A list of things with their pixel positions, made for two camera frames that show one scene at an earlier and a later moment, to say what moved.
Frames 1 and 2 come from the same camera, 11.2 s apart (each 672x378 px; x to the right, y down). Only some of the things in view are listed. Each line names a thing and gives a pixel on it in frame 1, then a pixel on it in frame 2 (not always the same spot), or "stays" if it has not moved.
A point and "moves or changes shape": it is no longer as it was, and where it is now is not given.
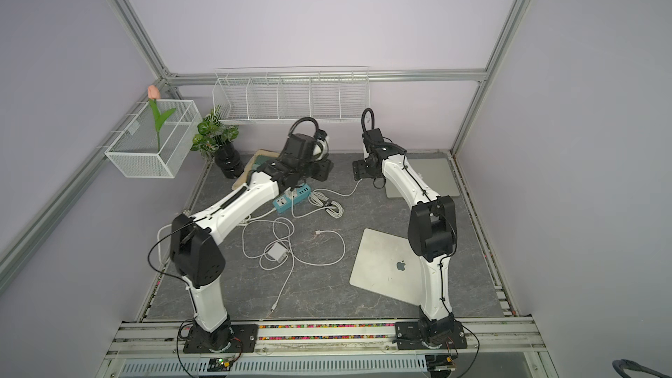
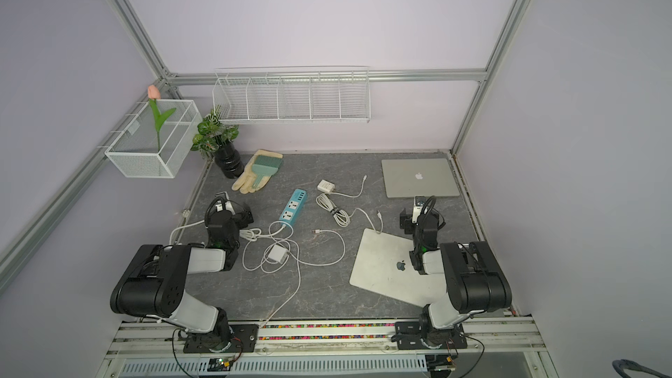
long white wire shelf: (294, 94) stays
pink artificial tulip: (154, 94) stays
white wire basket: (141, 150) stays
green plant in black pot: (215, 139) stays
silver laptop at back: (437, 172) stays
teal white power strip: (283, 203) moves or changes shape
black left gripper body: (318, 171) → (241, 221)
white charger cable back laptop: (318, 197) → (341, 217)
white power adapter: (278, 252) stays
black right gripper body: (362, 166) → (407, 220)
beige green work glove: (259, 157) stays
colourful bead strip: (326, 337) stays
